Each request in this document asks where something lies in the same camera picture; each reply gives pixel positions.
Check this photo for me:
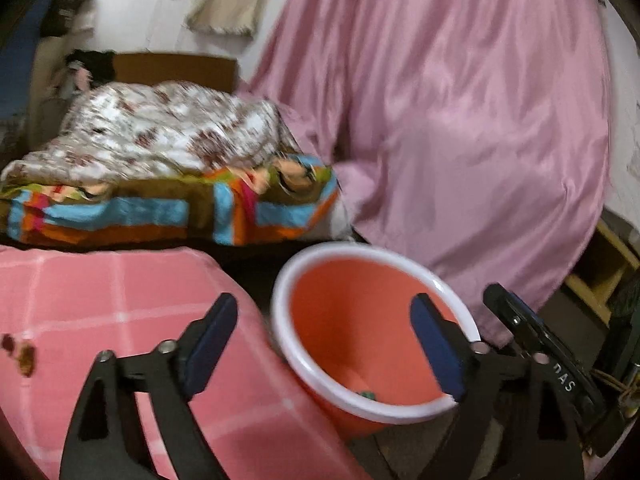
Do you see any wooden side table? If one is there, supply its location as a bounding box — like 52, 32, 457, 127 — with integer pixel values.
564, 220, 639, 326

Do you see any small red fruit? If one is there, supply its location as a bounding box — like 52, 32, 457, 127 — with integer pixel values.
1, 334, 15, 354

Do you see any colourful striped blanket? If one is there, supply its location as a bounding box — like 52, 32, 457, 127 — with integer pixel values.
1, 154, 352, 248

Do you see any pink plaid bed blanket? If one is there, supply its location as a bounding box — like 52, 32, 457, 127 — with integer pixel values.
1, 247, 364, 479

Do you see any pink satin curtain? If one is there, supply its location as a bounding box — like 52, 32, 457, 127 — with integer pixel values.
246, 0, 611, 346

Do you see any wooden headboard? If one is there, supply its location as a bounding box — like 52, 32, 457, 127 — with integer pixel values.
113, 52, 239, 93

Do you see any left dried fruit slice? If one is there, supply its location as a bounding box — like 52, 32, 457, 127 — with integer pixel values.
16, 340, 37, 377

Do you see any red bucket white rim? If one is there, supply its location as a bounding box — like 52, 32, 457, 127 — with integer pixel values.
271, 242, 480, 440

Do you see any white brown floral quilt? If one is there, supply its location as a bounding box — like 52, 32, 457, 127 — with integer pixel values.
1, 81, 298, 185

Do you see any beige cloth on wall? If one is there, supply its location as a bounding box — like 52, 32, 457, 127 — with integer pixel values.
184, 0, 268, 38

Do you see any pile of clothes by headboard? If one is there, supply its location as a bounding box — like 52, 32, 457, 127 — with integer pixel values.
47, 49, 116, 100

